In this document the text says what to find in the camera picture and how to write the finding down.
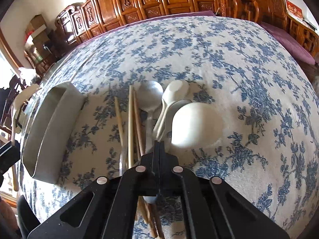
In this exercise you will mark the dark wooden chair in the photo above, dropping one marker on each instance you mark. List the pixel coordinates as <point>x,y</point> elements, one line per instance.
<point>7,97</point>

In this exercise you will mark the wooden chopstick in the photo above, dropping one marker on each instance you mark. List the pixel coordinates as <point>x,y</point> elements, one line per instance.
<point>131,127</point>
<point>151,210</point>
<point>123,157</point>

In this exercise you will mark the carved wooden armchair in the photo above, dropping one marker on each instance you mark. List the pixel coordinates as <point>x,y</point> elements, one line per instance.
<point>275,12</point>

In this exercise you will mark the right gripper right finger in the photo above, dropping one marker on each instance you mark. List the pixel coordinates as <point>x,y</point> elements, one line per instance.
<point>211,207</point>

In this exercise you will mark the carved wooden sofa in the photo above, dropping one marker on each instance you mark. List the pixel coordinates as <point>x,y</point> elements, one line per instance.
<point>80,22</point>

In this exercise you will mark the rectangular metal tray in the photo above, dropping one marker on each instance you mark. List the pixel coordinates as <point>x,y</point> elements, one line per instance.
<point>51,128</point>

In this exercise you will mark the stacked cardboard boxes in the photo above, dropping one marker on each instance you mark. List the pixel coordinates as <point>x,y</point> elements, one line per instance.
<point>38,46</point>

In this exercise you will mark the blue floral tablecloth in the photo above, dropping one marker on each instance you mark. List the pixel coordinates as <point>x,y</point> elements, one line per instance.
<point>268,150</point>

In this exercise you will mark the metal spoon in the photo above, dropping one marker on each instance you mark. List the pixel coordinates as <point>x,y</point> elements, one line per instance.
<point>149,97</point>

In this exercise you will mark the purple armchair cushion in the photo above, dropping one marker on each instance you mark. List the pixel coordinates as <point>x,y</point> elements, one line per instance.
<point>289,43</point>

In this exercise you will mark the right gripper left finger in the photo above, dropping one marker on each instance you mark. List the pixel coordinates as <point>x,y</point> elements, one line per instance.
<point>106,208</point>

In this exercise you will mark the red box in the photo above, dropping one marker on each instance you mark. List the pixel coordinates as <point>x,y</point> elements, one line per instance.
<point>294,11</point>

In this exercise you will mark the small white ceramic spoon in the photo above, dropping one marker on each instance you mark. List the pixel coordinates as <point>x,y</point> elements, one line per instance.
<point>175,91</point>

